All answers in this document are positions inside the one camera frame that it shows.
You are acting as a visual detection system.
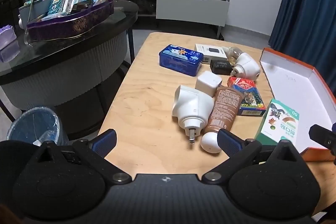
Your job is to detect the brown tube white cap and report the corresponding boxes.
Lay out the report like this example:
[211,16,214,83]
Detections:
[201,86,243,154]

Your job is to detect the green white bandage box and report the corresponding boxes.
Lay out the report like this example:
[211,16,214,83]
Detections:
[255,99,299,145]

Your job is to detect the playing cards box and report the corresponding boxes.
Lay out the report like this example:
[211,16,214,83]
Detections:
[227,76,266,117]

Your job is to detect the white plug-in repellent heater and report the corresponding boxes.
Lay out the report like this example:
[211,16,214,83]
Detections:
[172,85,214,144]

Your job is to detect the white cube charger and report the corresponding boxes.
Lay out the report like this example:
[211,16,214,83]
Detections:
[195,71,222,97]

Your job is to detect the white heater with liquid bottle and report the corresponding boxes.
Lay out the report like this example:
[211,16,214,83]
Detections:
[223,47,260,81]

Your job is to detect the orange white cardboard box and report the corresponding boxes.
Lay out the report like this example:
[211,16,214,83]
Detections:
[260,48,335,161]

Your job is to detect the blue trash bin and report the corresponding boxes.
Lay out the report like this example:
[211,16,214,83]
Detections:
[6,106,68,146]

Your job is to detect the round black glass table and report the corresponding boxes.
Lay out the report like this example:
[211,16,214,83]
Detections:
[1,0,138,139]

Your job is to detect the white charger packaging box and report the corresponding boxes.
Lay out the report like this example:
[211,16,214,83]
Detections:
[194,44,227,64]

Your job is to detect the blue tin box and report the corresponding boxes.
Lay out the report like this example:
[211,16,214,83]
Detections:
[159,44,204,77]

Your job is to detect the blue curtain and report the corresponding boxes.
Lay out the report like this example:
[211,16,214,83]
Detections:
[269,0,336,92]

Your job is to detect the purple oval tray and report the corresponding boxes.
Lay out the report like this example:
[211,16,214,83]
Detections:
[27,0,114,41]

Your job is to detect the purple tissue pack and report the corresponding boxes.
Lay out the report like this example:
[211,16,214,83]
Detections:
[0,25,17,50]

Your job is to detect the white tv cabinet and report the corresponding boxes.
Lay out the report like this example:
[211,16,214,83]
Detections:
[127,0,230,39]

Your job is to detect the black wall charger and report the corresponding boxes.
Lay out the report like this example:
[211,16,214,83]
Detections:
[210,60,232,75]

